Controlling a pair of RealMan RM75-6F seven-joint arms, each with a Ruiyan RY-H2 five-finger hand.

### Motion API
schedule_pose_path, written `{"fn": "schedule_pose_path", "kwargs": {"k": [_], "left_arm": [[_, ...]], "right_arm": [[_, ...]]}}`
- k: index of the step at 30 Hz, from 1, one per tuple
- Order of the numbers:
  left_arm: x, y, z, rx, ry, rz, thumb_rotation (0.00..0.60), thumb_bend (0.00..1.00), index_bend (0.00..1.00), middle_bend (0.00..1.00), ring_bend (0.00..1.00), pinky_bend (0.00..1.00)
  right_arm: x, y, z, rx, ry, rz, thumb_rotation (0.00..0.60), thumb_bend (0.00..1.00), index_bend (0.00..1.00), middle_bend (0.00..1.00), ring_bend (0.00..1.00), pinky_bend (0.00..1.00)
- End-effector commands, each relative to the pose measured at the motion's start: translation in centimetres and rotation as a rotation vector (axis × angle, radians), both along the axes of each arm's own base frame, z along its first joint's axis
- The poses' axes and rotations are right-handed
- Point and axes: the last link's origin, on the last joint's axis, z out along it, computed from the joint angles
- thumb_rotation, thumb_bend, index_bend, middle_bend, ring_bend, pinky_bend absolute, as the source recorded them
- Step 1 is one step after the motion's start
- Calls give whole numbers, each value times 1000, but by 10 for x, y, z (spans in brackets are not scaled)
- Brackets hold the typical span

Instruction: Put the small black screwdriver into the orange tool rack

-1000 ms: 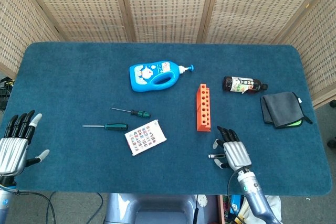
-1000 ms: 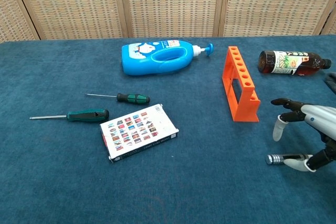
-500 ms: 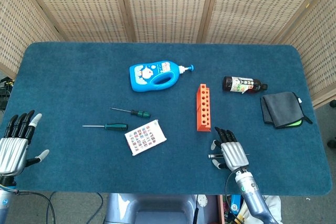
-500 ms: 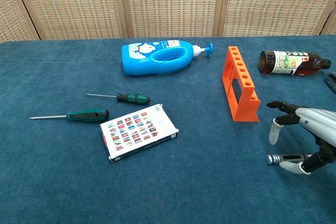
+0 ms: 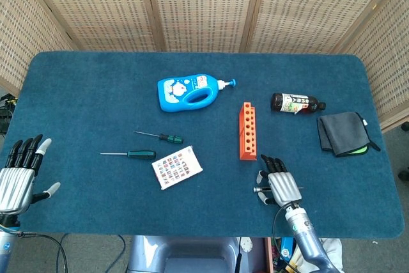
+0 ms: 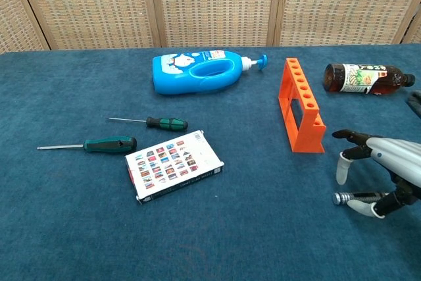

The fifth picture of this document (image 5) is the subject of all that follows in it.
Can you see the thin green black screwdriver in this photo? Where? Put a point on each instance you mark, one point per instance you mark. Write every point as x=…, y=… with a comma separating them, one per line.
x=172, y=139

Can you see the blue carpet table cover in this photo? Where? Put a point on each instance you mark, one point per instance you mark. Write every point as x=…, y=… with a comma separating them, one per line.
x=96, y=94

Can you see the blue detergent pump bottle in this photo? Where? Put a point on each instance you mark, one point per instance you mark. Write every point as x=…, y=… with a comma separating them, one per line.
x=169, y=100

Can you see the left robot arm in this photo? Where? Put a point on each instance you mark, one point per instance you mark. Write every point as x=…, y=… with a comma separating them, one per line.
x=6, y=247

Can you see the silver black precision screwdriver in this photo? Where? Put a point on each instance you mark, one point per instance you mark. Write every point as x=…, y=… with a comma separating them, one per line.
x=257, y=190

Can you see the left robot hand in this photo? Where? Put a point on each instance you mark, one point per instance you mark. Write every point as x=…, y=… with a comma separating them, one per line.
x=14, y=186

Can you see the black equipment with yellow parts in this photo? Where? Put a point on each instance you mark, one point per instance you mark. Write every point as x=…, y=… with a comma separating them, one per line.
x=6, y=106

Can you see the small blue box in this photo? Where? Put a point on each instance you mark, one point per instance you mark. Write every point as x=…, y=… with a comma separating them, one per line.
x=286, y=249

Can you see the white picture card box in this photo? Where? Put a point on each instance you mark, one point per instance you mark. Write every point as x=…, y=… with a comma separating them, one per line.
x=175, y=167

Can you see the orange perforated block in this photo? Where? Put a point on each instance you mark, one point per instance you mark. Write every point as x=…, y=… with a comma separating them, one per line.
x=247, y=129

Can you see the blue grey robot torso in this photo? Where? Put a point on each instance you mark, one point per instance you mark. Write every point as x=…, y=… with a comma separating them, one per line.
x=191, y=254

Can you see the thick green black screwdriver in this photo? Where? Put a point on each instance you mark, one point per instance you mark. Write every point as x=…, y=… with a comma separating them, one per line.
x=142, y=154

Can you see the woven wooden folding screen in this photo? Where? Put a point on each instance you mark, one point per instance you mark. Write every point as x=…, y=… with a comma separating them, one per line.
x=204, y=4

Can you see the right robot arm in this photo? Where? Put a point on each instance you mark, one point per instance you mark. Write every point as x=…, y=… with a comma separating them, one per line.
x=303, y=231

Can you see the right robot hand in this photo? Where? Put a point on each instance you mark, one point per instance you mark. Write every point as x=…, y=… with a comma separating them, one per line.
x=284, y=186

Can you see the grey microfibre cloth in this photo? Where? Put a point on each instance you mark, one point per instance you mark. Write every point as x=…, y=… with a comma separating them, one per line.
x=345, y=132

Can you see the brown glass bottle with label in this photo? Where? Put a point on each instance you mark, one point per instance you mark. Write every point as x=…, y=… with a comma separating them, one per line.
x=278, y=102

